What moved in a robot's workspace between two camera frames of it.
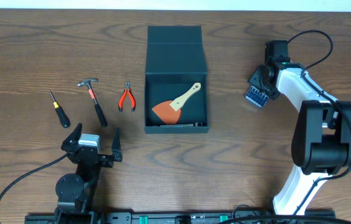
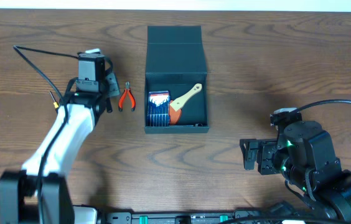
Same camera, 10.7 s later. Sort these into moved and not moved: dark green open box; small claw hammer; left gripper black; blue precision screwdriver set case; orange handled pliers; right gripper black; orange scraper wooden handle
Moved: blue precision screwdriver set case; left gripper black; right gripper black; small claw hammer
Not moved: dark green open box; orange handled pliers; orange scraper wooden handle
